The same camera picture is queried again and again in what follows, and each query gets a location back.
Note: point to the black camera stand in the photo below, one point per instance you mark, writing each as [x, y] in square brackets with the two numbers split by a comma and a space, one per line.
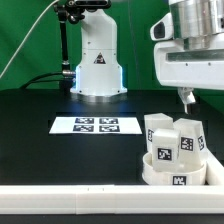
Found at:
[66, 10]

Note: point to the white marker sheet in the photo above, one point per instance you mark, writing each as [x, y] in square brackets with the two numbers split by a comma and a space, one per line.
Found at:
[95, 125]

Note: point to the white L-shaped fence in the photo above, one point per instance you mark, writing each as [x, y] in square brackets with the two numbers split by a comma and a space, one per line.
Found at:
[112, 199]

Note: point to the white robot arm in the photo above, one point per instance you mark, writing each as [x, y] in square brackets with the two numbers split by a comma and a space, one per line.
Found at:
[197, 24]

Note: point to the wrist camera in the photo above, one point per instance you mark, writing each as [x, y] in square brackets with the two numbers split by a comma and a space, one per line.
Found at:
[163, 29]

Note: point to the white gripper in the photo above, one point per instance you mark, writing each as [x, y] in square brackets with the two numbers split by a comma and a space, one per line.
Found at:
[202, 69]

